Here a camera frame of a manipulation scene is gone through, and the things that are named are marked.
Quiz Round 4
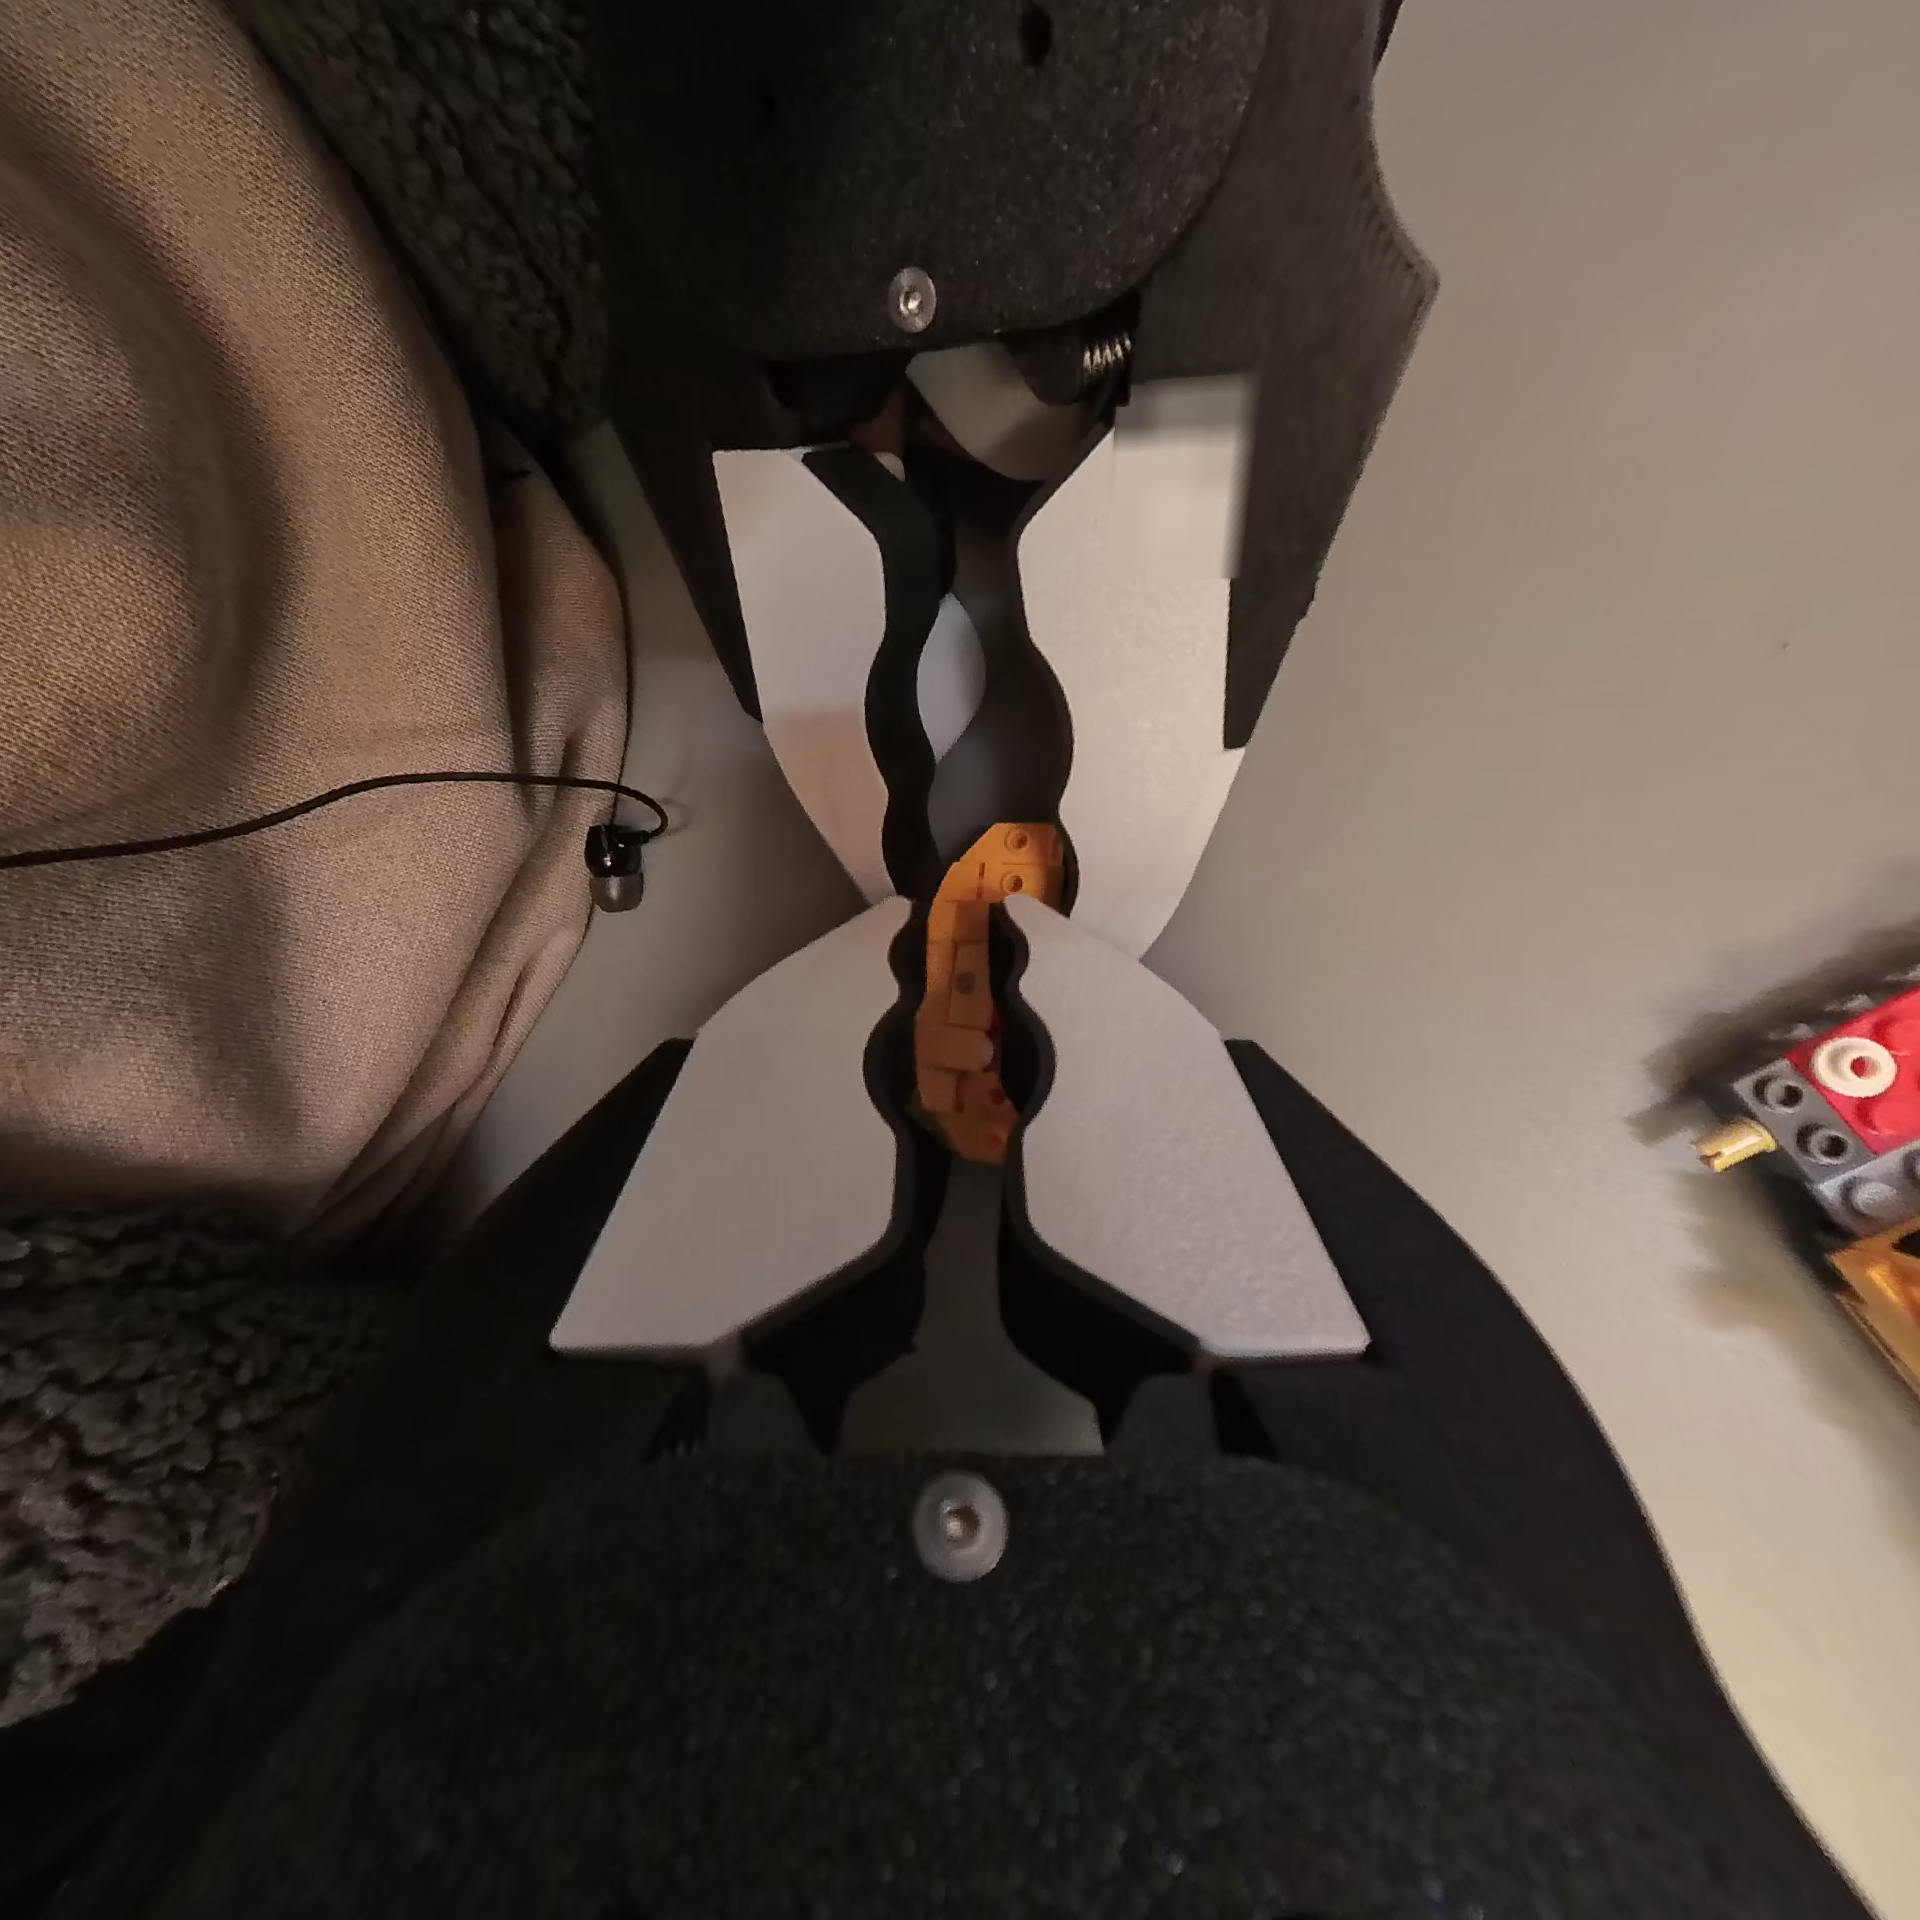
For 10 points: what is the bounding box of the dark fleece jacket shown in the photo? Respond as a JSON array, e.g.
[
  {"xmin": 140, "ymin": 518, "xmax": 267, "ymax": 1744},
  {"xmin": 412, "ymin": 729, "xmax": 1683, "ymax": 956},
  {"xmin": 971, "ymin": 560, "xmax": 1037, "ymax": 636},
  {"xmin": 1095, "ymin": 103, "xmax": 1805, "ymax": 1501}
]
[{"xmin": 0, "ymin": 0, "xmax": 632, "ymax": 1728}]

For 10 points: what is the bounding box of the black wired earphone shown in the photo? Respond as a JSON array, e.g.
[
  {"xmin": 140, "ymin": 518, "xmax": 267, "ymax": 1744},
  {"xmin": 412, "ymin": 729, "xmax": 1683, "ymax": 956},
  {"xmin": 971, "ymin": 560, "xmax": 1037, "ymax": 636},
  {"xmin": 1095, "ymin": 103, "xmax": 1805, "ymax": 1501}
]
[{"xmin": 0, "ymin": 772, "xmax": 671, "ymax": 913}]

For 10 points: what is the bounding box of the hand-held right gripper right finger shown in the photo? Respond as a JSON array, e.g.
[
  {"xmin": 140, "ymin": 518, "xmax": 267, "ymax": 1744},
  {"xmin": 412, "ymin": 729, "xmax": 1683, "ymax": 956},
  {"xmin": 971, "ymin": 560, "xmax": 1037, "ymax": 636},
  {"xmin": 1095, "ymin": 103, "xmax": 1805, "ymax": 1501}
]
[{"xmin": 1000, "ymin": 893, "xmax": 1373, "ymax": 1364}]

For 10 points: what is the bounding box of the beige hooded sweatshirt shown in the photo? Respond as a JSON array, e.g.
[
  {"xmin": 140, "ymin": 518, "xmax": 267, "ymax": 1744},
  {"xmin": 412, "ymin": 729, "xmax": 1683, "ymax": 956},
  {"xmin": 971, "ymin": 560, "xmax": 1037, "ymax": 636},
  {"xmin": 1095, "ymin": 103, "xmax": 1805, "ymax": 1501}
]
[{"xmin": 0, "ymin": 0, "xmax": 636, "ymax": 1254}]

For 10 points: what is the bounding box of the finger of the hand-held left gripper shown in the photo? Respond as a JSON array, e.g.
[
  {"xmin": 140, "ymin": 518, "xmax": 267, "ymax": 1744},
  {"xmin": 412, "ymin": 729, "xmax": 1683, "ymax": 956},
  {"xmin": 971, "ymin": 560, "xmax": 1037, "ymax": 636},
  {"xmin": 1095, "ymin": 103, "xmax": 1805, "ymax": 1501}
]
[
  {"xmin": 713, "ymin": 440, "xmax": 968, "ymax": 905},
  {"xmin": 1007, "ymin": 448, "xmax": 1253, "ymax": 964}
]

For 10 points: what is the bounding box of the yellow lego car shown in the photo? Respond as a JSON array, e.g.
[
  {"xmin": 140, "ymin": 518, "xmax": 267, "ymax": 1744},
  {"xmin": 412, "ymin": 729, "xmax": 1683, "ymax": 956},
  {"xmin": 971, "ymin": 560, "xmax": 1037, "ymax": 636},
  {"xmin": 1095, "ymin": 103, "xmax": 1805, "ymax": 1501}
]
[{"xmin": 1649, "ymin": 959, "xmax": 1920, "ymax": 1412}]

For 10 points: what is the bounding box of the orange curved lego subassembly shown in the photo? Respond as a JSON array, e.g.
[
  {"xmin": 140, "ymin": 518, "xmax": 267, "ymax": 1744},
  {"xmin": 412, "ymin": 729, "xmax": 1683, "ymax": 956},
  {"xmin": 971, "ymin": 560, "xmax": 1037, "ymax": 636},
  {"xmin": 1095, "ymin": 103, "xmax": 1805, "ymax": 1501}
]
[{"xmin": 909, "ymin": 885, "xmax": 1037, "ymax": 1164}]

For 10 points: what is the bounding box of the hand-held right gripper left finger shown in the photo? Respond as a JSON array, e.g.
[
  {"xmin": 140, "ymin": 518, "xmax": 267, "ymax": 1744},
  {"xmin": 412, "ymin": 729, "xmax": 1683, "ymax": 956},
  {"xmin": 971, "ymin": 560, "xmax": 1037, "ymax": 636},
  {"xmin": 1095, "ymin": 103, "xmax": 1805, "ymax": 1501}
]
[{"xmin": 545, "ymin": 896, "xmax": 921, "ymax": 1364}]

